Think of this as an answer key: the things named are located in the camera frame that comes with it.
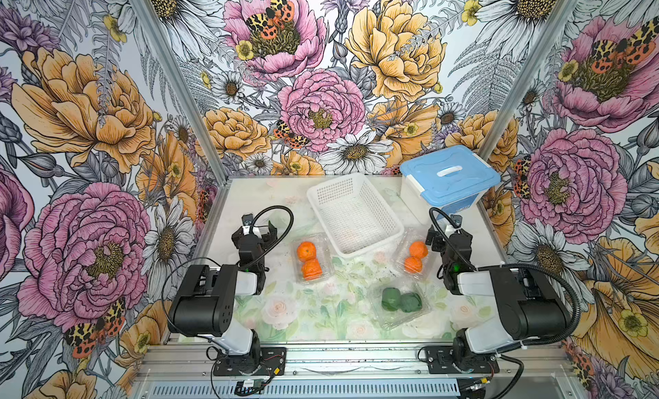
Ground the aluminium front rail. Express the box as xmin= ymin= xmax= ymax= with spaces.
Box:
xmin=131 ymin=341 xmax=588 ymax=398

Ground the green fruit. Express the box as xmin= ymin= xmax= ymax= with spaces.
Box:
xmin=399 ymin=292 xmax=423 ymax=313
xmin=381 ymin=287 xmax=402 ymax=312

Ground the clear clamshell with green fruit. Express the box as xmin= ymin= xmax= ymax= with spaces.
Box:
xmin=367 ymin=277 xmax=431 ymax=330

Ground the orange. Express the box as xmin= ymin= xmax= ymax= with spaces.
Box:
xmin=408 ymin=240 xmax=428 ymax=259
xmin=403 ymin=256 xmax=423 ymax=274
xmin=296 ymin=241 xmax=317 ymax=263
xmin=301 ymin=259 xmax=324 ymax=282

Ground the green fruit left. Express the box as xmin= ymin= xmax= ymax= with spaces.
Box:
xmin=381 ymin=287 xmax=402 ymax=312

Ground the right aluminium corner post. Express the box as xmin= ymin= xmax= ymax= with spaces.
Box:
xmin=478 ymin=0 xmax=579 ymax=161

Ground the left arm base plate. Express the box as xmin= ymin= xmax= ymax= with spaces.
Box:
xmin=212 ymin=347 xmax=288 ymax=377

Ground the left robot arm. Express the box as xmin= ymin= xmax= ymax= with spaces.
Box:
xmin=168 ymin=223 xmax=278 ymax=373

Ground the left aluminium corner post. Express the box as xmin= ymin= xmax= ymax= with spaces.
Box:
xmin=129 ymin=0 xmax=228 ymax=186

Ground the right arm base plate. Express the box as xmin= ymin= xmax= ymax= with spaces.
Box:
xmin=419 ymin=345 xmax=499 ymax=377

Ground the clear clamshell container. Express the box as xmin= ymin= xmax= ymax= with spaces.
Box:
xmin=392 ymin=228 xmax=438 ymax=281
xmin=290 ymin=234 xmax=335 ymax=284

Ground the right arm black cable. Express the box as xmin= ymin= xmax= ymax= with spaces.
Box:
xmin=429 ymin=207 xmax=582 ymax=347

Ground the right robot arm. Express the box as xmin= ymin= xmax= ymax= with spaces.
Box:
xmin=427 ymin=225 xmax=581 ymax=373

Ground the aluminium corner post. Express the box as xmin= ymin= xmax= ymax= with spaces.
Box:
xmin=478 ymin=0 xmax=579 ymax=161
xmin=129 ymin=0 xmax=228 ymax=186

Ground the blue lid storage box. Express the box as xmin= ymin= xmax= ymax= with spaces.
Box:
xmin=400 ymin=145 xmax=501 ymax=224

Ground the green fruit right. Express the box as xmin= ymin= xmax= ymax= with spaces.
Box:
xmin=399 ymin=292 xmax=423 ymax=313

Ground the white perforated plastic basket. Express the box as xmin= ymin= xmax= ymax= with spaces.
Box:
xmin=307 ymin=174 xmax=404 ymax=259

